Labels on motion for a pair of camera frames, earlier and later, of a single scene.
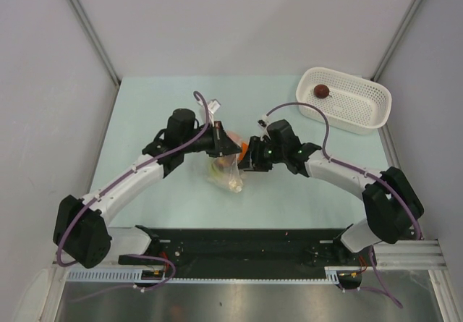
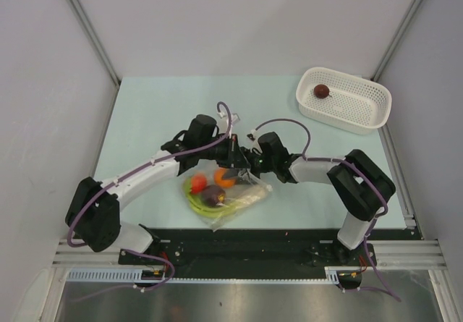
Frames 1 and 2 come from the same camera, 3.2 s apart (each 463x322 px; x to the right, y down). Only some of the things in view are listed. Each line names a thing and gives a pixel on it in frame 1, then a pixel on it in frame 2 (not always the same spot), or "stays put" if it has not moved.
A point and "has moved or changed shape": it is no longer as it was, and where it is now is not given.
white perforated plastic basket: (342, 101) stays put
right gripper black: (252, 161) -> (236, 173)
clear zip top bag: (224, 171) has moved or changed shape
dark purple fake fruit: (321, 91) stays put
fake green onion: (214, 172) -> (194, 202)
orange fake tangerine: (244, 147) has moved or changed shape
